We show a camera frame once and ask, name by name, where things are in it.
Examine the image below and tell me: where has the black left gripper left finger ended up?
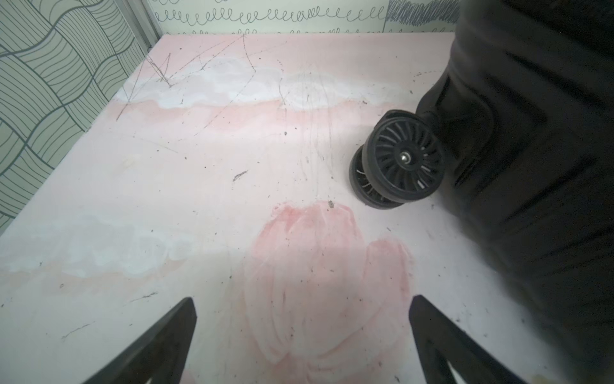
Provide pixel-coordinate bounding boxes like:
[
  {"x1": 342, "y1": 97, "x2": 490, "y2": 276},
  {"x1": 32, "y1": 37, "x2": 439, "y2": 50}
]
[{"x1": 86, "y1": 297, "x2": 198, "y2": 384}]

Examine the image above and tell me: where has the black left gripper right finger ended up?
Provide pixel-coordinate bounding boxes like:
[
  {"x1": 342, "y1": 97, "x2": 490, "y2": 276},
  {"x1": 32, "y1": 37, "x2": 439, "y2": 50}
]
[{"x1": 409, "y1": 295, "x2": 524, "y2": 384}]

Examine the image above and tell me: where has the black ribbed hard-shell suitcase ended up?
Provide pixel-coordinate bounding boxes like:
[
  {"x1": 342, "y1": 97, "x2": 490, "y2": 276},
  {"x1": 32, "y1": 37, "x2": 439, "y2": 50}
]
[{"x1": 350, "y1": 1, "x2": 613, "y2": 367}]

